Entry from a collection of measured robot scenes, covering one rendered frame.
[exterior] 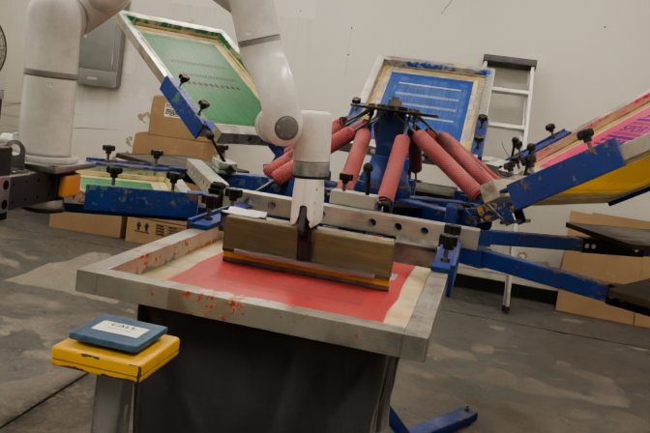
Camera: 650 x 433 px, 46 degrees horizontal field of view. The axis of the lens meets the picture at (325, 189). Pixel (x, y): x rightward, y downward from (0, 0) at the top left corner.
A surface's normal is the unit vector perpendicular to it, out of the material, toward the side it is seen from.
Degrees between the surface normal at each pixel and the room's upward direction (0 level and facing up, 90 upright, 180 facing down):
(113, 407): 90
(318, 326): 90
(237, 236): 91
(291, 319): 90
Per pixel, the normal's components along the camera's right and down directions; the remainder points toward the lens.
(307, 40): -0.22, 0.09
